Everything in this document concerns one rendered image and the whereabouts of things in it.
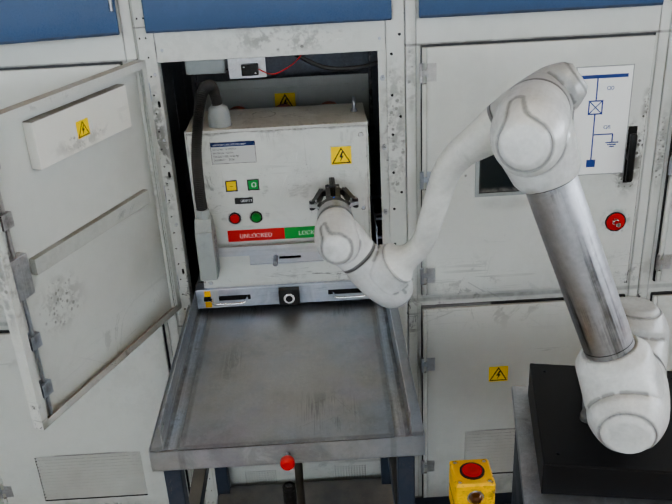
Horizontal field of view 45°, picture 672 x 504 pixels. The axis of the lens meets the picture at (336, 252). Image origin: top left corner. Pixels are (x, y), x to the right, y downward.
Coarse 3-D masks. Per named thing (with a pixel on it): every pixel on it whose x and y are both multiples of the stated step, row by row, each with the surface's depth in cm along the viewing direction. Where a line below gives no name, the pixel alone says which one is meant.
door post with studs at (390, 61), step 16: (400, 0) 207; (400, 16) 209; (400, 32) 210; (400, 48) 212; (384, 64) 214; (400, 64) 214; (384, 80) 216; (400, 80) 216; (384, 96) 218; (400, 96) 217; (384, 112) 220; (400, 112) 219; (384, 128) 221; (400, 128) 221; (384, 144) 223; (400, 144) 223; (384, 160) 225; (400, 160) 225; (384, 176) 227; (400, 176) 227; (384, 192) 229; (400, 192) 229; (384, 208) 231; (400, 208) 231; (384, 224) 234; (400, 224) 233; (384, 240) 236; (400, 240) 235
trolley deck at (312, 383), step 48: (240, 336) 224; (288, 336) 223; (336, 336) 222; (240, 384) 203; (288, 384) 202; (336, 384) 201; (384, 384) 200; (192, 432) 186; (240, 432) 185; (288, 432) 184; (336, 432) 184; (384, 432) 183
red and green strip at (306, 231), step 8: (232, 232) 227; (240, 232) 227; (248, 232) 227; (256, 232) 228; (264, 232) 228; (272, 232) 228; (280, 232) 228; (288, 232) 228; (296, 232) 228; (304, 232) 228; (312, 232) 228; (232, 240) 228; (240, 240) 228; (248, 240) 228; (256, 240) 229
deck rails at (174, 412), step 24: (192, 312) 228; (384, 312) 232; (192, 336) 225; (384, 336) 220; (192, 360) 213; (384, 360) 209; (192, 384) 203; (168, 408) 188; (408, 408) 179; (168, 432) 186; (408, 432) 182
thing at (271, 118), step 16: (240, 112) 232; (256, 112) 231; (272, 112) 230; (288, 112) 229; (304, 112) 228; (320, 112) 227; (336, 112) 227; (352, 112) 226; (208, 128) 218; (224, 128) 217; (240, 128) 215; (256, 128) 215; (272, 128) 215; (288, 128) 215; (368, 160) 220; (368, 176) 222; (192, 192) 222; (288, 256) 233
